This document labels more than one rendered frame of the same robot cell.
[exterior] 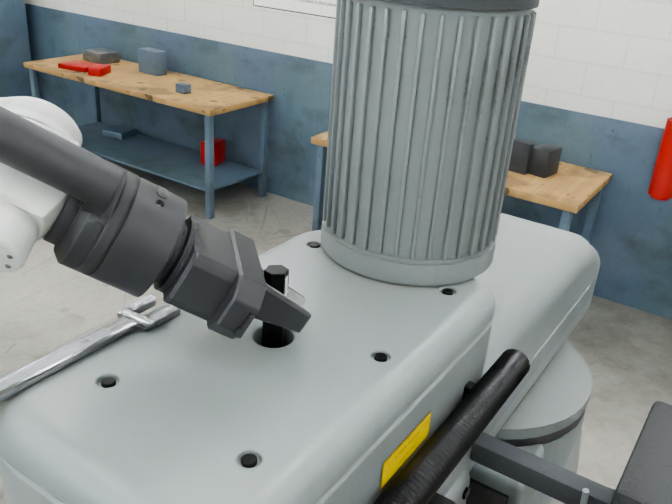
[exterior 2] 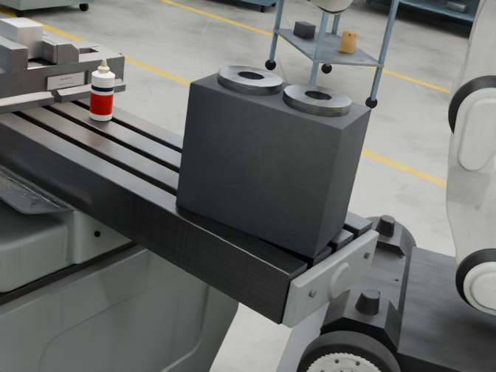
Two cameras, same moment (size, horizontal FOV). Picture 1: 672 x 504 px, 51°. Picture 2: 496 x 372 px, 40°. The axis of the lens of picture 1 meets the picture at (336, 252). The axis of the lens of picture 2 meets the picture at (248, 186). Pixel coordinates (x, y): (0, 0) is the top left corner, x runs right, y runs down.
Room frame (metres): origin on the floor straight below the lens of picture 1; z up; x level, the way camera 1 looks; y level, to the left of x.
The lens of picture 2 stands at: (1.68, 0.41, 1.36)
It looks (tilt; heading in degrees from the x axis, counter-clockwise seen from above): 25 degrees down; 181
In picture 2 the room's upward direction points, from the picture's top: 10 degrees clockwise
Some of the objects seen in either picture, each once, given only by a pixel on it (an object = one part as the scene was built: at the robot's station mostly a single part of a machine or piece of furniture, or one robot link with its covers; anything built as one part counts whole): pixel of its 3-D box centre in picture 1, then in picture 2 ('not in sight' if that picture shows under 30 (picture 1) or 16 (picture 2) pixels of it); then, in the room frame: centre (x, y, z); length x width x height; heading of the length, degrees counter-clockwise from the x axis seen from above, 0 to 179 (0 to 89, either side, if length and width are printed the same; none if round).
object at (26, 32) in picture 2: not in sight; (21, 38); (0.46, -0.08, 1.01); 0.06 x 0.05 x 0.06; 56
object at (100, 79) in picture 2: not in sight; (102, 88); (0.51, 0.09, 0.96); 0.04 x 0.04 x 0.11
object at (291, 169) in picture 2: not in sight; (271, 153); (0.79, 0.41, 1.00); 0.22 x 0.12 x 0.20; 68
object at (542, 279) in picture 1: (465, 328); not in sight; (0.97, -0.21, 1.66); 0.80 x 0.23 x 0.20; 148
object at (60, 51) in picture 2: not in sight; (46, 44); (0.42, -0.05, 0.99); 0.12 x 0.06 x 0.04; 56
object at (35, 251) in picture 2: not in sight; (69, 189); (0.54, 0.05, 0.76); 0.50 x 0.35 x 0.12; 148
